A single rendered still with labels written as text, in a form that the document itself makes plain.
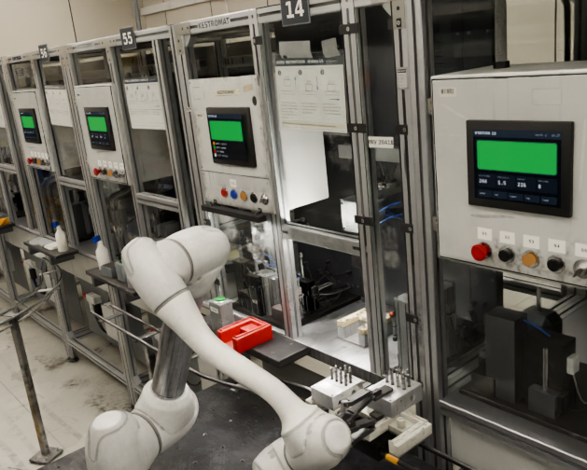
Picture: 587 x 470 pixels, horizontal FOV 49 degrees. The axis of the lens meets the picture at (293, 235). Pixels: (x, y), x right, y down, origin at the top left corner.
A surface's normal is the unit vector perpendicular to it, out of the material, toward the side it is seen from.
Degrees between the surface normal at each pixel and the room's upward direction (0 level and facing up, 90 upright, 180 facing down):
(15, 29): 90
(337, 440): 60
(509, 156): 90
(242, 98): 90
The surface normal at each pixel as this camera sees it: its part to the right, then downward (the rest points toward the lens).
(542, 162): -0.76, 0.26
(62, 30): 0.65, 0.15
